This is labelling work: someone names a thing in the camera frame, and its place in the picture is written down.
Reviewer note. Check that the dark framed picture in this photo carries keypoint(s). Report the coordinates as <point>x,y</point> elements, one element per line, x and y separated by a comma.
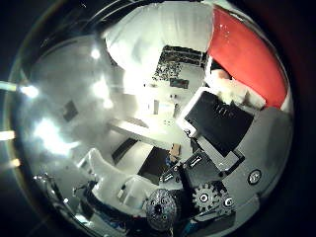
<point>179,82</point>

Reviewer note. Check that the white desk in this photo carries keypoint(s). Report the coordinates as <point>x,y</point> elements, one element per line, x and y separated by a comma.
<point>144,131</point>

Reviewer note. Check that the leafy potted plant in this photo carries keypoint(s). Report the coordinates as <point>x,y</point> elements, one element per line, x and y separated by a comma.
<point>169,64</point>

